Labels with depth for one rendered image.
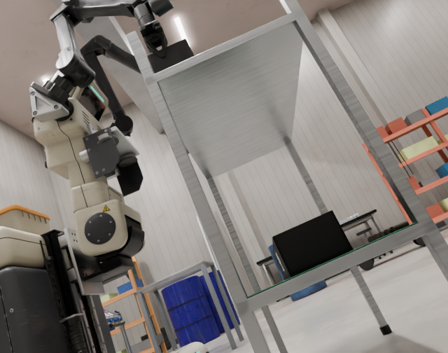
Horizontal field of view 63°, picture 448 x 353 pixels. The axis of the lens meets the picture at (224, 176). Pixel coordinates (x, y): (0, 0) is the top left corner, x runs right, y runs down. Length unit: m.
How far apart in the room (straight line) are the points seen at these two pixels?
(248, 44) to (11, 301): 0.93
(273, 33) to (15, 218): 1.01
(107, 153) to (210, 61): 0.51
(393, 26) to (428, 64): 1.52
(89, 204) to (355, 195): 9.02
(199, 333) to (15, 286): 4.66
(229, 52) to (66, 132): 0.68
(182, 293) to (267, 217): 4.53
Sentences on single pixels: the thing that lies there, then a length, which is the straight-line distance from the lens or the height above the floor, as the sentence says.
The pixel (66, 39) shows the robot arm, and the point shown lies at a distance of 1.51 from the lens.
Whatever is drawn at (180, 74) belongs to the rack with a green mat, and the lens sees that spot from 1.00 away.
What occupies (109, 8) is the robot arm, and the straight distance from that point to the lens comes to 1.48.
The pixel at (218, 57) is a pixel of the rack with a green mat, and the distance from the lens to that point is 1.00.
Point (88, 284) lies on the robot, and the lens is 1.34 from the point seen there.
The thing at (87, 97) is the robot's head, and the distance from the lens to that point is 1.54.
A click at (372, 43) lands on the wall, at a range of 11.93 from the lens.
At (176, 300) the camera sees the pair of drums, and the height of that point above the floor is 0.71.
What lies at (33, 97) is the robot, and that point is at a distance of 1.37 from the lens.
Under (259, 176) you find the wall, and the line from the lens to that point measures 9.93.
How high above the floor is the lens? 0.35
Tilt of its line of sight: 18 degrees up
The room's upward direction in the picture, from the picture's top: 24 degrees counter-clockwise
